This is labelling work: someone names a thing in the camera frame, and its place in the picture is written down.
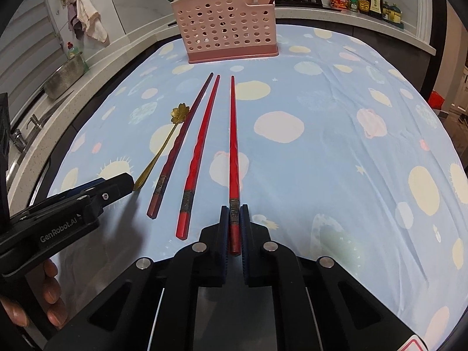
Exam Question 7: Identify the pink perforated utensil holder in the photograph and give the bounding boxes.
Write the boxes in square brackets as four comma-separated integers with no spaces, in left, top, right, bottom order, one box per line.
[171,0,279,65]

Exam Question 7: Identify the metal faucet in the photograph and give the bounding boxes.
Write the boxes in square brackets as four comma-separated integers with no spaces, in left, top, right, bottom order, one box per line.
[11,114,41,151]

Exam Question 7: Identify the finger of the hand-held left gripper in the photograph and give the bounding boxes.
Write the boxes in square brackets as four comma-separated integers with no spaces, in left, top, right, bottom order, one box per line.
[47,178,107,201]
[86,173,135,209]

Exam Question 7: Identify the dark jars with yellow labels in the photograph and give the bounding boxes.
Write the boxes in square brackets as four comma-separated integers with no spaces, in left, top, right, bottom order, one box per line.
[382,1,405,30]

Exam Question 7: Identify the dark soy sauce bottle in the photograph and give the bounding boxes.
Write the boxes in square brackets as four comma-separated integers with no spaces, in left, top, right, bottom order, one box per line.
[367,0,386,18]

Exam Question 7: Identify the metal colander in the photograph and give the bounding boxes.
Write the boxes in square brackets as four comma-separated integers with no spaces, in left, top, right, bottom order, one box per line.
[43,53,86,100]

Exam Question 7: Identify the purple hanging cloth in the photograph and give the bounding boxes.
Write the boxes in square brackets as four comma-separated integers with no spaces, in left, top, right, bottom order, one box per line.
[66,1,87,39]

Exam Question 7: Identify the gold flower spoon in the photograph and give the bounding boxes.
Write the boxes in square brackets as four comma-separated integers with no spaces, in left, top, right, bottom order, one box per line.
[132,102,192,192]

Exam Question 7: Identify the red bag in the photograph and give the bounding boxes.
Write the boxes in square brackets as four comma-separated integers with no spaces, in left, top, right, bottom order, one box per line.
[428,90,445,110]

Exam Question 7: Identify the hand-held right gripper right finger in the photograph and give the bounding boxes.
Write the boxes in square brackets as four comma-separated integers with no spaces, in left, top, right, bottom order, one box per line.
[239,205,422,351]

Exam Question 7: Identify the dark red chopstick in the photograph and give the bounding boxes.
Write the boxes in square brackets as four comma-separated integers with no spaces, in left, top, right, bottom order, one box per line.
[146,72,214,220]

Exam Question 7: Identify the person's left hand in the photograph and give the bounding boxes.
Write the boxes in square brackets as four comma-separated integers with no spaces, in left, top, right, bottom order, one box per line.
[0,258,70,328]

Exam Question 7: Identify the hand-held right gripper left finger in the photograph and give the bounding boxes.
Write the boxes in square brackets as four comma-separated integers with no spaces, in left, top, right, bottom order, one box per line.
[44,207,230,351]

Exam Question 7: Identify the white hanging towel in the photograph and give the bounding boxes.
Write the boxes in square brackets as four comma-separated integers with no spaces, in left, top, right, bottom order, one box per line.
[69,0,109,43]

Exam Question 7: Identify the green dish soap bottle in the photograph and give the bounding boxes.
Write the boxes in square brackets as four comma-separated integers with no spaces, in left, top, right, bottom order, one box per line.
[66,41,90,72]

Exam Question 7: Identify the bright red chopstick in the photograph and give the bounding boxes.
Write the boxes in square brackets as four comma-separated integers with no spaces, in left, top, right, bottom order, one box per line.
[175,75,221,240]
[227,75,242,257]

